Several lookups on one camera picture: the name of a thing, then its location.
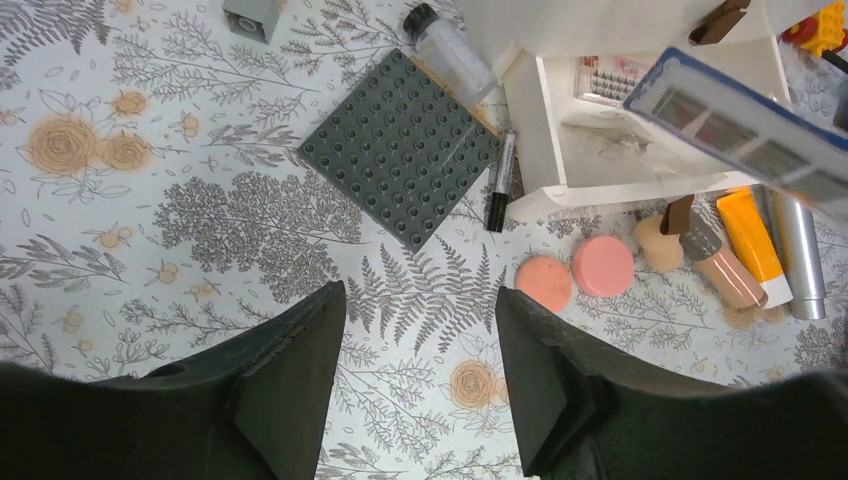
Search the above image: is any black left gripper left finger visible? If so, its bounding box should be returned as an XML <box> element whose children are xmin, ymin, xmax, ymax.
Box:
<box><xmin>1</xmin><ymin>282</ymin><xmax>346</xmax><ymax>479</ymax></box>

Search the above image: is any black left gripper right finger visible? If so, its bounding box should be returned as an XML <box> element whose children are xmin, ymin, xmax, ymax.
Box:
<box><xmin>496</xmin><ymin>287</ymin><xmax>847</xmax><ymax>479</ymax></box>

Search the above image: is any false eyelash box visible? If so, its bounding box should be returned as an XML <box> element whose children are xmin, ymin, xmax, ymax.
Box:
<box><xmin>574</xmin><ymin>53</ymin><xmax>657</xmax><ymax>107</ymax></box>

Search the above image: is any white drawer organizer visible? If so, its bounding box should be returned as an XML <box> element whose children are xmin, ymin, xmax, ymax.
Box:
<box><xmin>457</xmin><ymin>0</ymin><xmax>836</xmax><ymax>223</ymax></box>

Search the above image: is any clear bag with tweezers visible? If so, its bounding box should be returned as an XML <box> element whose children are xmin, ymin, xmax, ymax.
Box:
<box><xmin>558</xmin><ymin>113</ymin><xmax>688</xmax><ymax>187</ymax></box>

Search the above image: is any orange round makeup puff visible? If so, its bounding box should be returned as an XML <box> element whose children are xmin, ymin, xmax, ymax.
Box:
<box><xmin>514</xmin><ymin>255</ymin><xmax>572</xmax><ymax>313</ymax></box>

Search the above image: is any pink round makeup puff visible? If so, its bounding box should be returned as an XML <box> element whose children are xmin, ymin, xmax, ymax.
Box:
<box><xmin>571</xmin><ymin>235</ymin><xmax>635</xmax><ymax>298</ymax></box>

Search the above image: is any beige makeup sponge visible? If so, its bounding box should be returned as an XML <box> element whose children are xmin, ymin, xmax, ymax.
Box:
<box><xmin>633</xmin><ymin>215</ymin><xmax>684</xmax><ymax>273</ymax></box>

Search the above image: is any beige foundation bottle grey cap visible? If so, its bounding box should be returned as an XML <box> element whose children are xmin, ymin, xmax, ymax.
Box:
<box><xmin>679</xmin><ymin>211</ymin><xmax>768</xmax><ymax>310</ymax></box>

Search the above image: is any clear black mascara tube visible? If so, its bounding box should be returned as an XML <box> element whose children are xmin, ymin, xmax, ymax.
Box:
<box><xmin>486</xmin><ymin>129</ymin><xmax>517</xmax><ymax>233</ymax></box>

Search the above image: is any orange white cream tube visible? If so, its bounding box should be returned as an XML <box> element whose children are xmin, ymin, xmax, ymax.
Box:
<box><xmin>716</xmin><ymin>187</ymin><xmax>794</xmax><ymax>309</ymax></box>

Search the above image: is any silver toy microphone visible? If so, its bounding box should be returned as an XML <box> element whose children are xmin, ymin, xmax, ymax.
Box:
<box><xmin>764</xmin><ymin>189</ymin><xmax>826</xmax><ymax>321</ymax></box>

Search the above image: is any dark grey brick baseplate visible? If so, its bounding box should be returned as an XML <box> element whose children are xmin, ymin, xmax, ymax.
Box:
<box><xmin>299</xmin><ymin>49</ymin><xmax>501</xmax><ymax>253</ymax></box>

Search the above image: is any clear bottle black cap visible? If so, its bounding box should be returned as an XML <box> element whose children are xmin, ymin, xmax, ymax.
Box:
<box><xmin>403</xmin><ymin>3</ymin><xmax>497</xmax><ymax>108</ymax></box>

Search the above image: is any grey brick pillar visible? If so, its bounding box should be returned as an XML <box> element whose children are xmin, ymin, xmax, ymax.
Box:
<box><xmin>222</xmin><ymin>0</ymin><xmax>280</xmax><ymax>44</ymax></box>

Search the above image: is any yellow red toy brick car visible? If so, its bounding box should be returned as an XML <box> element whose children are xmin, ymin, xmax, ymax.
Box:
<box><xmin>781</xmin><ymin>0</ymin><xmax>847</xmax><ymax>58</ymax></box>

